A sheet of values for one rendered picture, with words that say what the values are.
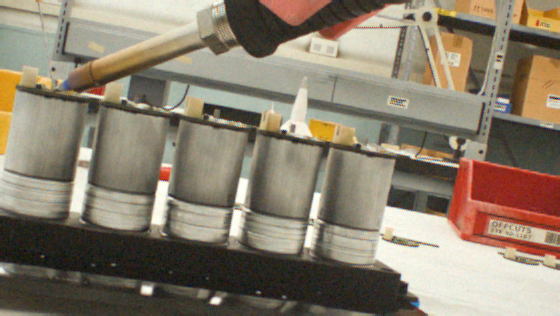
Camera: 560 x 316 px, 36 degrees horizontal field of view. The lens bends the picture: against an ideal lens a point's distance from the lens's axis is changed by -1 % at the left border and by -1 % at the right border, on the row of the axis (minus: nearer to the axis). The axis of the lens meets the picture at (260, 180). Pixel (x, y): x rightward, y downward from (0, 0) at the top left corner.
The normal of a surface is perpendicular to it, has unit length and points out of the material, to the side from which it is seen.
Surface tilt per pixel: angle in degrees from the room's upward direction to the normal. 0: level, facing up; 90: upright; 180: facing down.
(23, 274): 0
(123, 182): 90
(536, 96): 89
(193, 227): 90
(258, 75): 90
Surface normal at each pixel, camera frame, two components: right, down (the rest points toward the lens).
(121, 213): 0.29, 0.14
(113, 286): 0.19, -0.98
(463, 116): -0.02, 0.08
